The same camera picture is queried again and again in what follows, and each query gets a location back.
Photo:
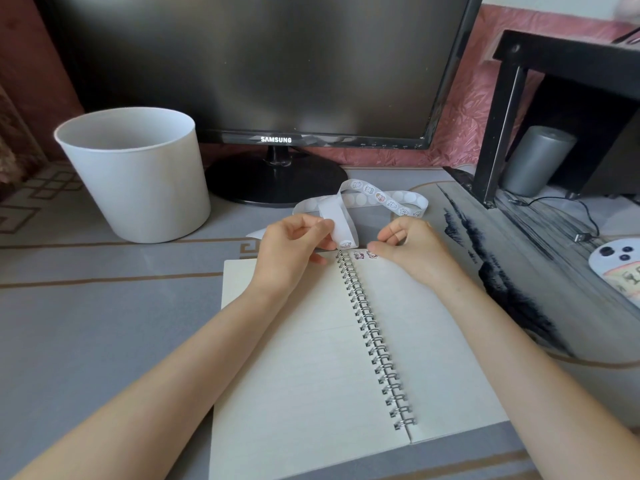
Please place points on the person's left hand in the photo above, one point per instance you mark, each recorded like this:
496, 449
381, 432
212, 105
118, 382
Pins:
285, 249

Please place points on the person's right hand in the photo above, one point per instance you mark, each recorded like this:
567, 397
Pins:
425, 254

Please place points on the round cartoon sticker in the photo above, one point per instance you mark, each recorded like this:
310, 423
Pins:
371, 254
358, 255

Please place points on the white sticker strip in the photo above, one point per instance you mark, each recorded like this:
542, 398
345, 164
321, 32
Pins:
340, 219

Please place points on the cream spiral notebook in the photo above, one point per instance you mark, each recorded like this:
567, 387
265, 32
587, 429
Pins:
300, 369

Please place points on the person's left forearm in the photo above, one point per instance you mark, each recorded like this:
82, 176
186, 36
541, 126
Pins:
150, 404

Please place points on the person's right forearm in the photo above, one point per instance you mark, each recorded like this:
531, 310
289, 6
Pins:
530, 379

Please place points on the grey cylindrical speaker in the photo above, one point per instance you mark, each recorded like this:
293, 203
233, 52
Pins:
537, 162

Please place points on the white plastic waste bin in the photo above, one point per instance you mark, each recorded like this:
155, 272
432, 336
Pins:
145, 189

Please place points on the black plug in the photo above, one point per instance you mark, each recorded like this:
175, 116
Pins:
581, 237

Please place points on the white labelled VR controller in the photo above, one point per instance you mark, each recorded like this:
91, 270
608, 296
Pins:
617, 267

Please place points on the black computer monitor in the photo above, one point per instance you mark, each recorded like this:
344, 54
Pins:
250, 59

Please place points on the grey patterned desk mat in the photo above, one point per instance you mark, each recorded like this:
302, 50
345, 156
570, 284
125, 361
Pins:
100, 314

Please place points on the brown floral curtain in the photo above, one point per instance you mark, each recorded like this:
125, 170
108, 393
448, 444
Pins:
15, 144

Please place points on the black shelf frame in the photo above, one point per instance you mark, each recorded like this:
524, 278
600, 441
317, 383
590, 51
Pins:
500, 134

